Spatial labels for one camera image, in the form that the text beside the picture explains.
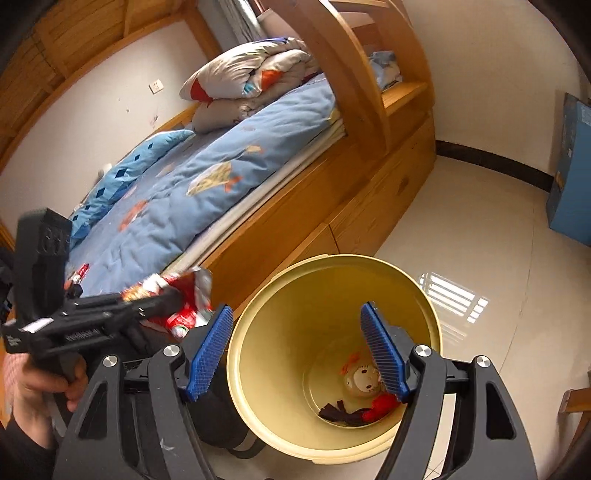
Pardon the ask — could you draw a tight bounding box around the wooden bunk bed frame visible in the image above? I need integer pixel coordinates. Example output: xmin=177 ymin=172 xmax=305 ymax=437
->
xmin=0 ymin=0 xmax=438 ymax=319

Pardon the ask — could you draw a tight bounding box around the blue diamond-pattern pillow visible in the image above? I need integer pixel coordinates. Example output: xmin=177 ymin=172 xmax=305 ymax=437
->
xmin=69 ymin=130 xmax=195 ymax=241

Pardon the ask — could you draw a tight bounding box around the red snack packet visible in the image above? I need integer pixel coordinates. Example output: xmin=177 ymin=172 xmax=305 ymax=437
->
xmin=121 ymin=267 xmax=214 ymax=337

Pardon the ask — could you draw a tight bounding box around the person's left forearm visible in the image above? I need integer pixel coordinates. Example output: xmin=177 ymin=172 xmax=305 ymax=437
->
xmin=0 ymin=415 xmax=58 ymax=480

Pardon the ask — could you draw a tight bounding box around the blue cardboard box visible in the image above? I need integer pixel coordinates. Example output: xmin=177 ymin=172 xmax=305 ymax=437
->
xmin=546 ymin=92 xmax=591 ymax=243

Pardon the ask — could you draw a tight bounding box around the blue printed quilt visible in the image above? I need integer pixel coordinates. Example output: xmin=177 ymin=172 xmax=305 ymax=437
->
xmin=69 ymin=74 xmax=340 ymax=296

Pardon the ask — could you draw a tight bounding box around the yellow plastic bin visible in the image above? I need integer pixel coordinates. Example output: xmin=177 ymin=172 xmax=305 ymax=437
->
xmin=226 ymin=253 xmax=443 ymax=464

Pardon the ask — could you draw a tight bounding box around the cat doll with red dress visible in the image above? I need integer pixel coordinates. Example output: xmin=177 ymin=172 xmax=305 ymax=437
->
xmin=341 ymin=352 xmax=402 ymax=423

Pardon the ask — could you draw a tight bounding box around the small blue printed cloth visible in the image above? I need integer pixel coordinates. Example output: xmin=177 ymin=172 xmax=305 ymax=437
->
xmin=368 ymin=50 xmax=402 ymax=89

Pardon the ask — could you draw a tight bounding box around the dark brown cloth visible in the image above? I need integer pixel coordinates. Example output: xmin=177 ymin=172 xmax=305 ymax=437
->
xmin=318 ymin=401 xmax=370 ymax=425

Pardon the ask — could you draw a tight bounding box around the folded white printed quilt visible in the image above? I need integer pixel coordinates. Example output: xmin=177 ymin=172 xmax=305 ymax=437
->
xmin=179 ymin=38 xmax=324 ymax=134

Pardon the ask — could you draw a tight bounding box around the person's left hand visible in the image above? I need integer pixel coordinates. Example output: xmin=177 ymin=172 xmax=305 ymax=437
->
xmin=0 ymin=354 xmax=89 ymax=448

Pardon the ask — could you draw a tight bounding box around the grey curtain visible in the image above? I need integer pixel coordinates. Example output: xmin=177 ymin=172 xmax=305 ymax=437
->
xmin=222 ymin=0 xmax=269 ymax=47

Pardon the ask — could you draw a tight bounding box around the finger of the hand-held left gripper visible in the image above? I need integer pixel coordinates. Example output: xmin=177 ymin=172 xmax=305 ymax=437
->
xmin=67 ymin=290 xmax=184 ymax=324

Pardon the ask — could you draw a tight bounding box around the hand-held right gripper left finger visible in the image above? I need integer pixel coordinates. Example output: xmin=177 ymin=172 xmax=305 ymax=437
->
xmin=53 ymin=305 xmax=234 ymax=480

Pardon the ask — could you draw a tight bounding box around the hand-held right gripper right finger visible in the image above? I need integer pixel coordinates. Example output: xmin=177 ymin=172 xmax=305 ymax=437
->
xmin=360 ymin=302 xmax=539 ymax=480

